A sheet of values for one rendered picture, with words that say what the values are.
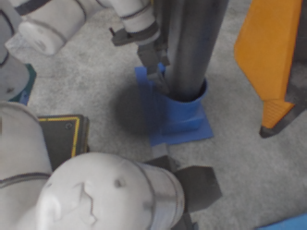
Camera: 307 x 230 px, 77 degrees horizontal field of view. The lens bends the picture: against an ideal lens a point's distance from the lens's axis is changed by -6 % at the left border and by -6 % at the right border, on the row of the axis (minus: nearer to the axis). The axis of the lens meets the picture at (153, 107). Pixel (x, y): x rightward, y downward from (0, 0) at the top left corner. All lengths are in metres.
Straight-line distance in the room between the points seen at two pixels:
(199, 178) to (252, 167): 1.18
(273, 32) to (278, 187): 1.29
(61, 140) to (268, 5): 1.01
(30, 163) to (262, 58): 0.32
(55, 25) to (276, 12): 0.38
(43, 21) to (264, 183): 1.38
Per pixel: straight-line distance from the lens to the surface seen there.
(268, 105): 0.38
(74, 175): 0.17
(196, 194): 0.30
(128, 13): 0.50
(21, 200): 0.26
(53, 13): 0.46
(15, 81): 0.78
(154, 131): 1.39
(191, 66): 0.95
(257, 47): 0.30
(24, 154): 0.28
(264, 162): 1.52
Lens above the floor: 1.25
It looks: 56 degrees down
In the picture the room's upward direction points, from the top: 3 degrees clockwise
